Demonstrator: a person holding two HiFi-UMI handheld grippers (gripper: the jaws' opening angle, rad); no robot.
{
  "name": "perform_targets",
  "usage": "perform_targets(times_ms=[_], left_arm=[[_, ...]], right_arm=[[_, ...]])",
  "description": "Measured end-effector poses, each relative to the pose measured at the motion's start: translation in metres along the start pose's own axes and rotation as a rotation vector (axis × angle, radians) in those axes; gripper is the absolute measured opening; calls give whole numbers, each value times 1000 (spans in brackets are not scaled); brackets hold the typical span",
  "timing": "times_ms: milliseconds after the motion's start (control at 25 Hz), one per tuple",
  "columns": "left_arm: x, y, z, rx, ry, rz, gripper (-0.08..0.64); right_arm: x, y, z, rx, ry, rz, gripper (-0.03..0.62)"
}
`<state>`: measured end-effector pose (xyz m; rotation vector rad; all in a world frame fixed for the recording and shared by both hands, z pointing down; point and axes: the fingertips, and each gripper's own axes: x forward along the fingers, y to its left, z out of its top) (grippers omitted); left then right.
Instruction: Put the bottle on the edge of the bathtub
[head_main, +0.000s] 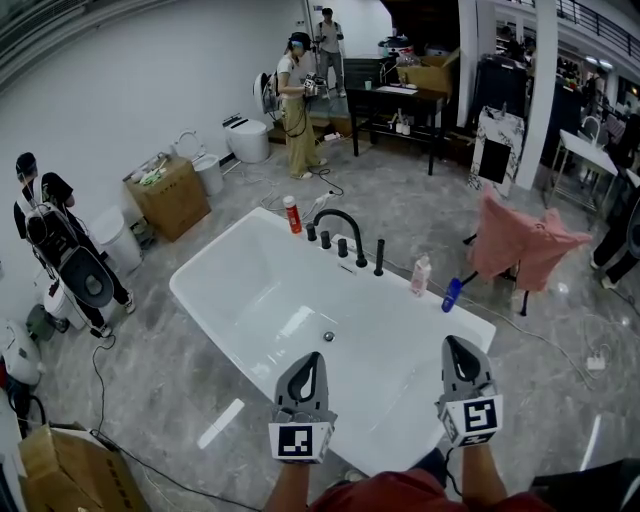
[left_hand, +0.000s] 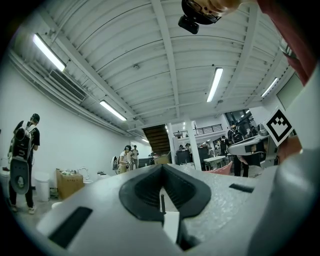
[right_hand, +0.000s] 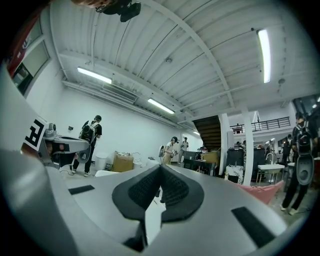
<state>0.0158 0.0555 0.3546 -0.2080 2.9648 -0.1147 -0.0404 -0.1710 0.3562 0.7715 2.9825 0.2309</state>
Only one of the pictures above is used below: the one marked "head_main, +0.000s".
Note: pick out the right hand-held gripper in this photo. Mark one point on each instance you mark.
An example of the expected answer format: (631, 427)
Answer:
(480, 415)

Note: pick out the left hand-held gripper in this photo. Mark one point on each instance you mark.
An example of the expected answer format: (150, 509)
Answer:
(295, 440)

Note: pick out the dark blue rounded object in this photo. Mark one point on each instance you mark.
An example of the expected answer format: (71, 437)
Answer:
(452, 295)

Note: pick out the white bathtub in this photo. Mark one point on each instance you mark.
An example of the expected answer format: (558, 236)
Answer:
(240, 290)

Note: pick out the person's left forearm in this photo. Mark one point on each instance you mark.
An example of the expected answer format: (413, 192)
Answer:
(290, 487)

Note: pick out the person's right forearm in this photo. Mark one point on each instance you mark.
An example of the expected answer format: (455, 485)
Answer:
(482, 475)

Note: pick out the black bathtub faucet set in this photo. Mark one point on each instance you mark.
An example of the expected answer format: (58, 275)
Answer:
(345, 216)

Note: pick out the dark trousers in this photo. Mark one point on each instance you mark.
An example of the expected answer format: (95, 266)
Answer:
(432, 462)

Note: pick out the yellow chair black legs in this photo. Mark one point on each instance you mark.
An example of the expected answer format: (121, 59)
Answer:
(523, 300)

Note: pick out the pink bottle white cap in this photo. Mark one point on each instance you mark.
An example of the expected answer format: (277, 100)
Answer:
(421, 277)

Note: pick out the white power strip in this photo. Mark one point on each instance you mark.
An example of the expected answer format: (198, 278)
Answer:
(596, 363)
(325, 196)

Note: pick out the red shirt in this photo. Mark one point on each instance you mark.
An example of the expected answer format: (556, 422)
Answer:
(400, 495)

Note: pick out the pink cloth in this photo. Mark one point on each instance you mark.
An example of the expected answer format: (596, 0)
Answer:
(520, 240)

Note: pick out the black shower wand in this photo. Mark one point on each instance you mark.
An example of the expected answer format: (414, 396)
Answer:
(379, 257)

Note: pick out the black faucet knob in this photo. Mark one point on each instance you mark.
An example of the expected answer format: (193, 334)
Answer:
(311, 233)
(326, 241)
(342, 248)

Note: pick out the dark cabinet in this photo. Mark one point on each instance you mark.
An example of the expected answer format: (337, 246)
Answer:
(590, 487)

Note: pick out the red bottle white cap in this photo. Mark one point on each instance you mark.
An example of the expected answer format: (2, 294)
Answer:
(293, 215)

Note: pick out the marble pattern cabinet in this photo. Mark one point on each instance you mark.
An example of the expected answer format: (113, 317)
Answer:
(495, 150)

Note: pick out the cardboard box with clutter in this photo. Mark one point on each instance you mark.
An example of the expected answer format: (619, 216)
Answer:
(170, 205)

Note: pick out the cardboard box black print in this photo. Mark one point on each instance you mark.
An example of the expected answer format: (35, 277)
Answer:
(75, 475)

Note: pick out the white toilet open seat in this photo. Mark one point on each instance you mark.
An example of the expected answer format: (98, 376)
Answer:
(207, 172)

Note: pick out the white toilet black controls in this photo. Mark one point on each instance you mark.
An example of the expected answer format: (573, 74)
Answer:
(247, 140)

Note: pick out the black table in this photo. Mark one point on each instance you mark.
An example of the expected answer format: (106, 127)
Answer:
(395, 97)

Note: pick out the black cabinet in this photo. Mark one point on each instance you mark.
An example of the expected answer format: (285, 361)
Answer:
(500, 90)

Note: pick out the open cardboard box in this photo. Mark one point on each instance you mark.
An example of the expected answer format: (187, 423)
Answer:
(430, 75)

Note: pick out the black railing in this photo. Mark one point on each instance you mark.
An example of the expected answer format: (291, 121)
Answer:
(600, 20)

